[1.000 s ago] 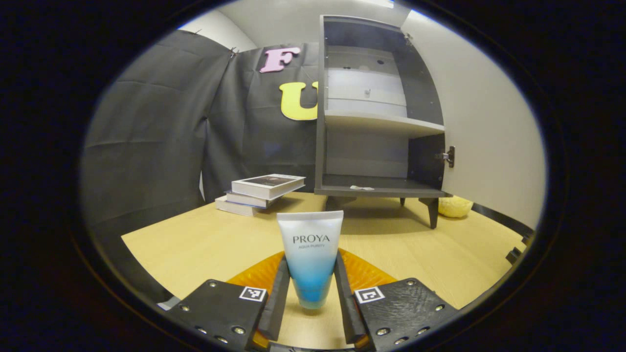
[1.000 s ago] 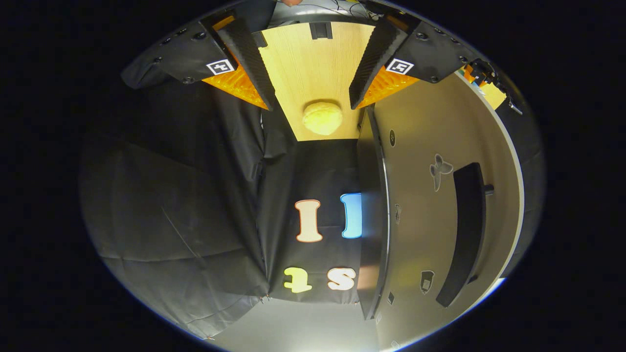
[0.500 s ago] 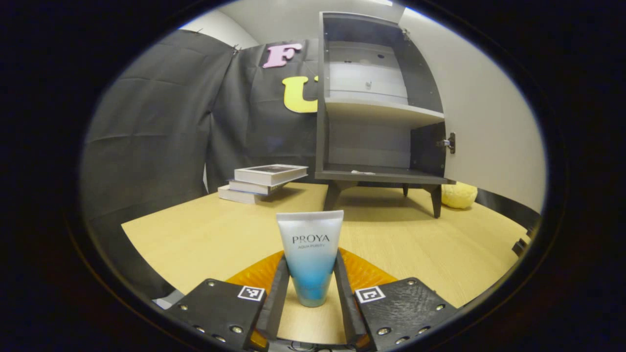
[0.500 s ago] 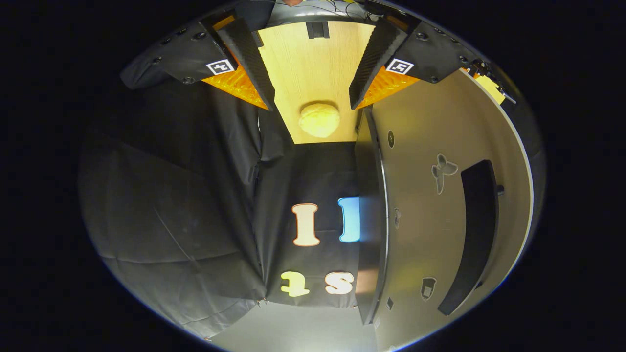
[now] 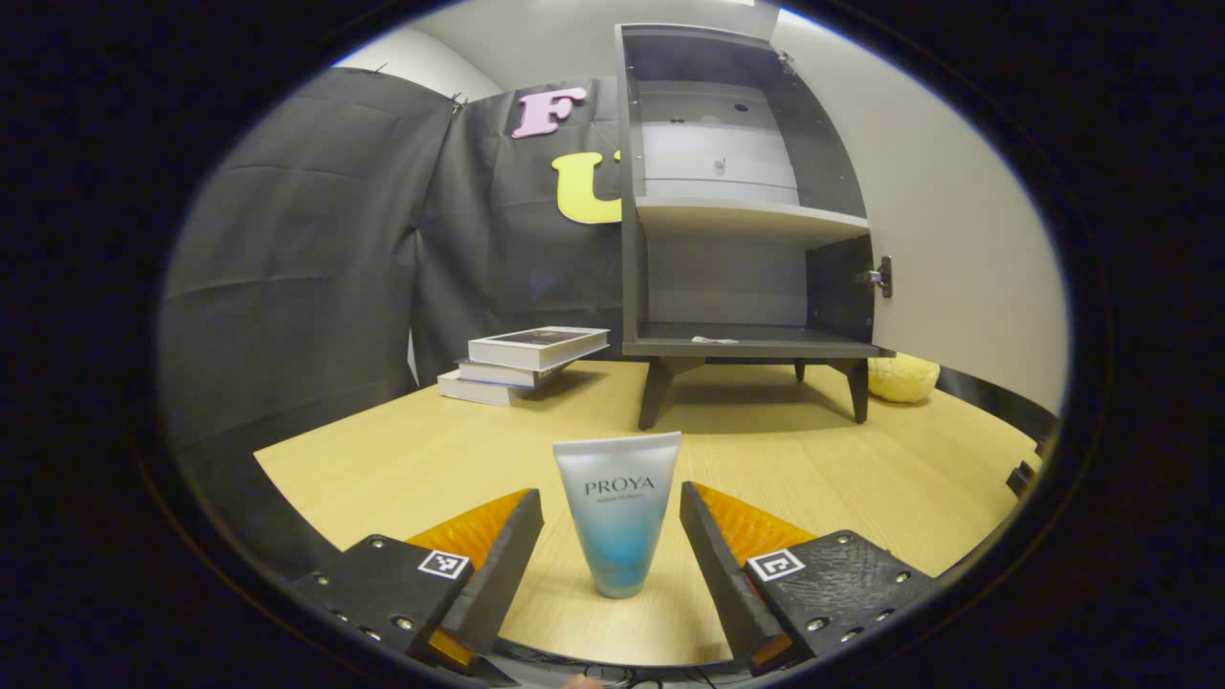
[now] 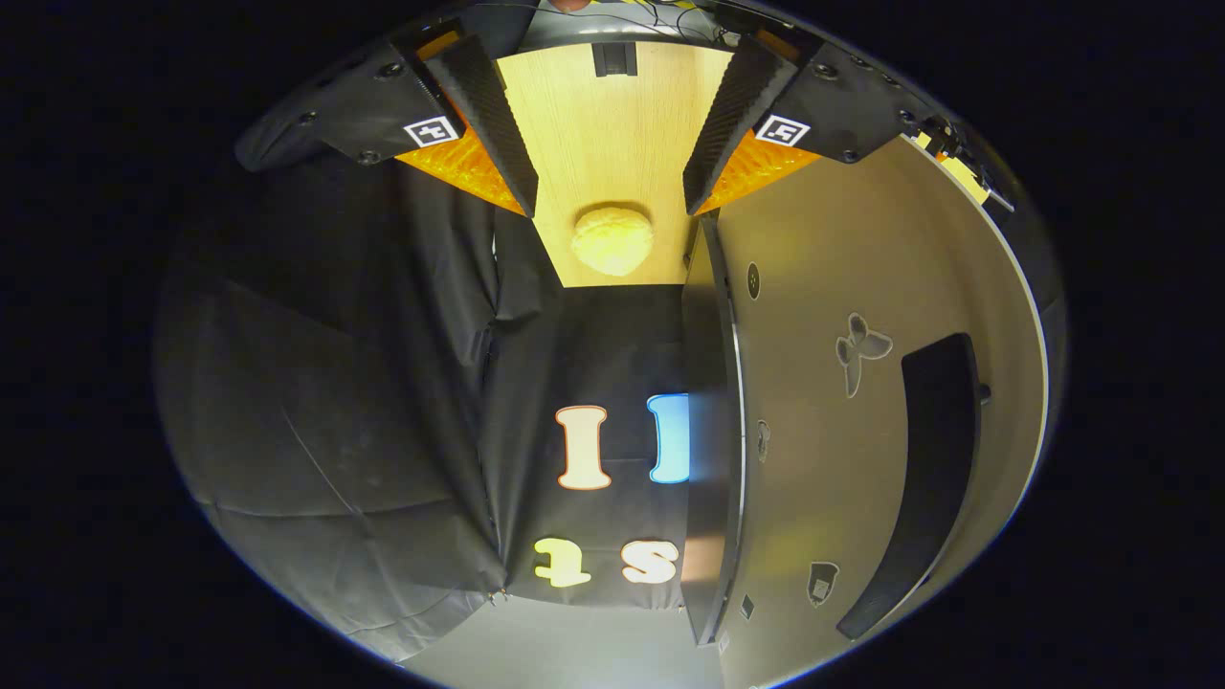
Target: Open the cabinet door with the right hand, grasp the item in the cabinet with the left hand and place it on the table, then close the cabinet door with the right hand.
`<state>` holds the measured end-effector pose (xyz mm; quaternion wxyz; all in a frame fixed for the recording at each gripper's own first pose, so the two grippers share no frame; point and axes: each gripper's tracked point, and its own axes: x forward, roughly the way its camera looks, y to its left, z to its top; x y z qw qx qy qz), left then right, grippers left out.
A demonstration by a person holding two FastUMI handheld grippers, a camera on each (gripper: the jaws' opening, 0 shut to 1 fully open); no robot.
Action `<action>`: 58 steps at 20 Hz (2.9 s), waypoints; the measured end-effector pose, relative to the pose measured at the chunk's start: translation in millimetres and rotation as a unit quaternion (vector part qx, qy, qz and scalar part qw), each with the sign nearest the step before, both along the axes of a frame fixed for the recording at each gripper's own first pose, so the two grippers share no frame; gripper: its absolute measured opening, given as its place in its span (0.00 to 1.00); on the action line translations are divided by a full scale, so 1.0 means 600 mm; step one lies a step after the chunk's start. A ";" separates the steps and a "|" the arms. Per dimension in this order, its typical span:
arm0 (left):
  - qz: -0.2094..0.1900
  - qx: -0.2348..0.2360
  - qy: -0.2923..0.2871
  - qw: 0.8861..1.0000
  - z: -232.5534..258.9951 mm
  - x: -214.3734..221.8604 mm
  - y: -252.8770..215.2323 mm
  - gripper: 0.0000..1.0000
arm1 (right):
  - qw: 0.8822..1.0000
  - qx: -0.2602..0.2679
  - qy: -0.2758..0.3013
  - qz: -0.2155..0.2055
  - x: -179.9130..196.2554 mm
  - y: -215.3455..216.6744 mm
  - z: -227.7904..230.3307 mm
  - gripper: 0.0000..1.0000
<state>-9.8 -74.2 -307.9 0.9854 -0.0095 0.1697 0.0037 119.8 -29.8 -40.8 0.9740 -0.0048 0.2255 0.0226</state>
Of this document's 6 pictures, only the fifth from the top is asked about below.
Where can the white and blue bottle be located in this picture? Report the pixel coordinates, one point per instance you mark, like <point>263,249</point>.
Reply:
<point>617,536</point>

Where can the dark grey cabinet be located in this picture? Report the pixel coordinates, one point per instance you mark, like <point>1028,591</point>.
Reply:
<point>632,287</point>

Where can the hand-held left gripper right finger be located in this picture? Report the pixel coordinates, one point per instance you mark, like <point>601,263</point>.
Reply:
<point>727,584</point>

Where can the black backdrop cloth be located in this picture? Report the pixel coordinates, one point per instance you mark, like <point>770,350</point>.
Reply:
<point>306,287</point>

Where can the yellow plush toy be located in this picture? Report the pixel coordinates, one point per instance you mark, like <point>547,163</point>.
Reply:
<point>904,378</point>

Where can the light grey cabinet door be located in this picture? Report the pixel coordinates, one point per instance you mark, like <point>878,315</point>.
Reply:
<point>957,239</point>

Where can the metal cabinet hinge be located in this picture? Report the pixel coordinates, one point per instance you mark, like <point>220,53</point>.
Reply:
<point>876,277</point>
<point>787,62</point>

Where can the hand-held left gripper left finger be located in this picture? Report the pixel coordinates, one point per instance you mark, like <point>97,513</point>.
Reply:
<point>498,574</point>

